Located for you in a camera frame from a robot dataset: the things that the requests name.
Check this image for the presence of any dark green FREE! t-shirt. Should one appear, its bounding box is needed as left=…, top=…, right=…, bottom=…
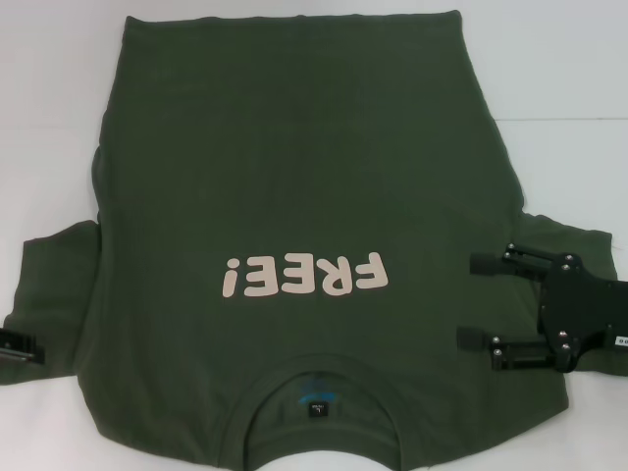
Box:
left=12, top=13, right=628, bottom=462

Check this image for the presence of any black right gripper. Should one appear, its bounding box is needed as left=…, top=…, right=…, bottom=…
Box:
left=455, top=241, right=628, bottom=374

